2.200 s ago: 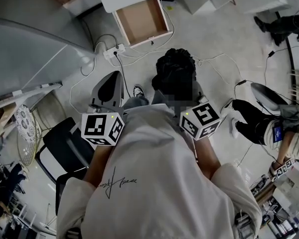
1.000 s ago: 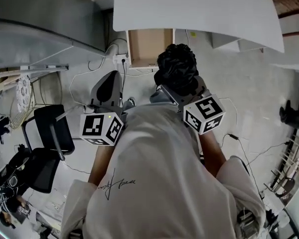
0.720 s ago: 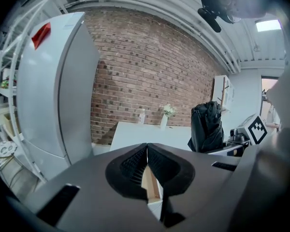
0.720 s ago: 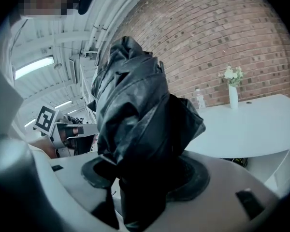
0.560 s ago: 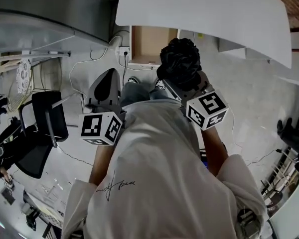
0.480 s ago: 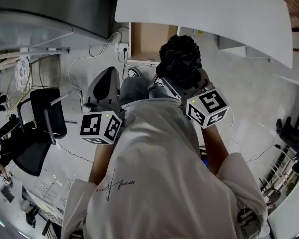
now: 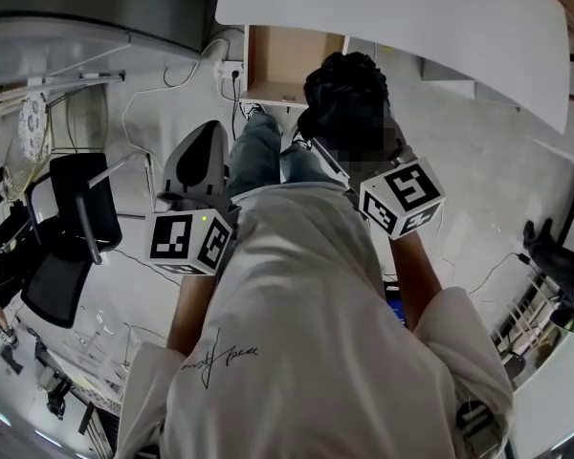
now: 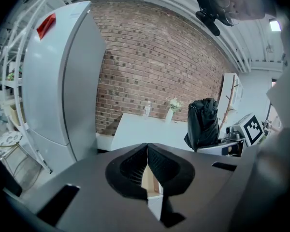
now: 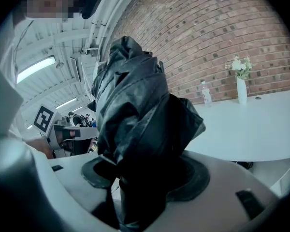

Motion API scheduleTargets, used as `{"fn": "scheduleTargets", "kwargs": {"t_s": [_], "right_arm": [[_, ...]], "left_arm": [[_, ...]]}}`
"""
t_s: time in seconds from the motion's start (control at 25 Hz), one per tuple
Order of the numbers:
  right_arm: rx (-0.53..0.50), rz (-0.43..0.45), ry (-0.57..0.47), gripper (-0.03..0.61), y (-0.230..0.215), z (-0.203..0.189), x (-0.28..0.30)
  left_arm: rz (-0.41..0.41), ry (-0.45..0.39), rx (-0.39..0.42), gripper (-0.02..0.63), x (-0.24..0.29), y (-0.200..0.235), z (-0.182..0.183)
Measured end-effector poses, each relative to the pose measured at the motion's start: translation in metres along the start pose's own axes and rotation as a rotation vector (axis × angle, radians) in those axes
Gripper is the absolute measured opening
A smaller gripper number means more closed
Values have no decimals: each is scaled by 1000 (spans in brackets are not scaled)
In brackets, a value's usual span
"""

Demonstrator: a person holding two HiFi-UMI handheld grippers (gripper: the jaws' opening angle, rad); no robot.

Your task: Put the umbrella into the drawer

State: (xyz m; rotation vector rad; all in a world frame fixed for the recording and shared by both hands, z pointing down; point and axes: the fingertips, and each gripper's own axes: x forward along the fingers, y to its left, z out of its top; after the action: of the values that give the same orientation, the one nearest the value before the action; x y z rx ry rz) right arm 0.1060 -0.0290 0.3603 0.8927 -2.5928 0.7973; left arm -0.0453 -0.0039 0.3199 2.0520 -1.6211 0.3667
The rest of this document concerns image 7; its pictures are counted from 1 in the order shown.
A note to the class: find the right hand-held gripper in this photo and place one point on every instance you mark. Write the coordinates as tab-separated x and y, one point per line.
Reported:
402	199

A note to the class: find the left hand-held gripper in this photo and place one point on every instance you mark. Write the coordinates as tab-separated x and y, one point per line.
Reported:
177	242

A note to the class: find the person's left forearm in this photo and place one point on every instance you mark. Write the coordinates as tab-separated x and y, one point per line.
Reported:
191	309

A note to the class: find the person's right forearm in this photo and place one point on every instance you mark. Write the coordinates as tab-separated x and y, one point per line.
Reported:
416	280

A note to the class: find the white desk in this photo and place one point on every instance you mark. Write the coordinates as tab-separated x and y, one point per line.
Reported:
411	12

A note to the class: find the person's left leg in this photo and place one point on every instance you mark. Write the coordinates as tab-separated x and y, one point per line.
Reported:
253	156

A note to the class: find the person's leg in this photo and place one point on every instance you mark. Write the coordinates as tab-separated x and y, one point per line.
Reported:
301	165
253	156

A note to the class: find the person's right leg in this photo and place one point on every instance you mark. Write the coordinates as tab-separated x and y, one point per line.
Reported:
301	165

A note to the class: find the person's right shoe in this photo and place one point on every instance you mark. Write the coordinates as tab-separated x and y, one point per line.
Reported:
301	140

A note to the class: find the person's shoe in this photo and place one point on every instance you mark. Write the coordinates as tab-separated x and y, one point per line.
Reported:
253	110
301	140

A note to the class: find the person's left shoe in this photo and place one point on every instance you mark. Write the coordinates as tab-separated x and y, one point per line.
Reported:
253	110

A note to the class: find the white power strip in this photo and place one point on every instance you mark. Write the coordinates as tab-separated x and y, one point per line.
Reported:
227	70

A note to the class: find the black office chair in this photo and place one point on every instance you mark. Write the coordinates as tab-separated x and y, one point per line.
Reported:
76	184

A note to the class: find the laptop with blue screen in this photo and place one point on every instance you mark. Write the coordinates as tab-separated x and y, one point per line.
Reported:
396	311

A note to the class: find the patterned stool with gold legs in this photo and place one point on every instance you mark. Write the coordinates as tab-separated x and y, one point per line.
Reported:
31	122

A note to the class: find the person's white shirt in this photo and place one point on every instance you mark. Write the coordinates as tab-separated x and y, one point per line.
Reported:
306	328

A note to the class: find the white metal shelf rack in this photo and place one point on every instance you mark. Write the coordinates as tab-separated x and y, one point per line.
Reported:
38	41

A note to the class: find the white slatted rack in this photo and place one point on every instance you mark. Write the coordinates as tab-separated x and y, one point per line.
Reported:
526	318

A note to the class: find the white work table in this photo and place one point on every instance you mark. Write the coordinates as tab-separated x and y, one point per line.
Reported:
9	376

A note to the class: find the grey belt pack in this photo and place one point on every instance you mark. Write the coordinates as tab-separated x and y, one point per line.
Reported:
478	423

